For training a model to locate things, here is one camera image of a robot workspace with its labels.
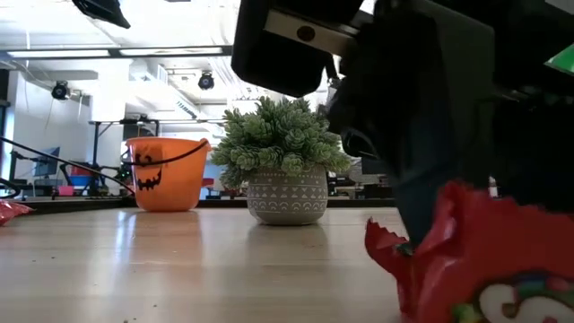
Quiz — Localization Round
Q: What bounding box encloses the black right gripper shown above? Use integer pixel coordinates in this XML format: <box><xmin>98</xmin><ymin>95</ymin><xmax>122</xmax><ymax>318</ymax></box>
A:
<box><xmin>230</xmin><ymin>0</ymin><xmax>382</xmax><ymax>98</ymax></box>

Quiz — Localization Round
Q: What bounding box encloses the red Skittles packet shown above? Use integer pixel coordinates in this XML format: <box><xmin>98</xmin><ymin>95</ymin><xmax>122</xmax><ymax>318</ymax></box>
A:
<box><xmin>363</xmin><ymin>179</ymin><xmax>574</xmax><ymax>323</ymax></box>

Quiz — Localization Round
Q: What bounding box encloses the red candy packet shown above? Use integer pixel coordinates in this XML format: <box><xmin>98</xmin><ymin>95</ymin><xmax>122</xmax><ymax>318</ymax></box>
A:
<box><xmin>0</xmin><ymin>199</ymin><xmax>35</xmax><ymax>227</ymax></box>

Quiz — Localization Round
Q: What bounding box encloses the white LED light strip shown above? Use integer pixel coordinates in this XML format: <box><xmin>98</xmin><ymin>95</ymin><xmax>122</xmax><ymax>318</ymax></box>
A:
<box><xmin>118</xmin><ymin>46</ymin><xmax>224</xmax><ymax>56</ymax></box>
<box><xmin>7</xmin><ymin>48</ymin><xmax>111</xmax><ymax>58</ymax></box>

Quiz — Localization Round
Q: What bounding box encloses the black ceiling spotlight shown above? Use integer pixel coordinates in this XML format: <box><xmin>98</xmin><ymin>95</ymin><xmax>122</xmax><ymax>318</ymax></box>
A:
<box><xmin>50</xmin><ymin>79</ymin><xmax>72</xmax><ymax>101</ymax></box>
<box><xmin>197</xmin><ymin>70</ymin><xmax>216</xmax><ymax>92</ymax></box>

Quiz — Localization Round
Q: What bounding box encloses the green plastic object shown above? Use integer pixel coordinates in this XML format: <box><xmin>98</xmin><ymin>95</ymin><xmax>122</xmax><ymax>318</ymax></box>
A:
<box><xmin>544</xmin><ymin>42</ymin><xmax>574</xmax><ymax>76</ymax></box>

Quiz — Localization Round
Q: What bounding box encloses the potted artificial succulent plant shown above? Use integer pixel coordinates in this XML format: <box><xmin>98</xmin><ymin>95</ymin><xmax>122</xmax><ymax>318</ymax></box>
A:
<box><xmin>210</xmin><ymin>96</ymin><xmax>353</xmax><ymax>226</ymax></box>

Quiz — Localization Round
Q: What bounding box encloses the orange pumpkin face bucket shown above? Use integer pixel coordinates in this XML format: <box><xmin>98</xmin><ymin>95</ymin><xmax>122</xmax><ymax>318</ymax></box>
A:
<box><xmin>125</xmin><ymin>136</ymin><xmax>212</xmax><ymax>214</ymax></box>

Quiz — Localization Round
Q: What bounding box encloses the monitor with blue screen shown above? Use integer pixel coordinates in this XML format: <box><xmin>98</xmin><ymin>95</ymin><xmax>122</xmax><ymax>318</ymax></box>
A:
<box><xmin>34</xmin><ymin>146</ymin><xmax>61</xmax><ymax>177</ymax></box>

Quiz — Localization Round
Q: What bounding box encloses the black metal stand frame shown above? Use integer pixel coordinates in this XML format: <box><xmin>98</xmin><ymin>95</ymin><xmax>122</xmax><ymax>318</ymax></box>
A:
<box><xmin>88</xmin><ymin>117</ymin><xmax>161</xmax><ymax>198</ymax></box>

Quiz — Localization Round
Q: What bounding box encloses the long black cable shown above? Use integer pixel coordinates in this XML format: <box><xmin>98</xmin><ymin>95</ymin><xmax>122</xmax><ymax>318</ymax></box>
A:
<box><xmin>0</xmin><ymin>136</ymin><xmax>135</xmax><ymax>195</ymax></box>

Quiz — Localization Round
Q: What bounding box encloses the red handled clamp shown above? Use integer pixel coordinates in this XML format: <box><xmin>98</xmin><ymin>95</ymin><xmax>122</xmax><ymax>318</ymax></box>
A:
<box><xmin>0</xmin><ymin>177</ymin><xmax>22</xmax><ymax>201</ymax></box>

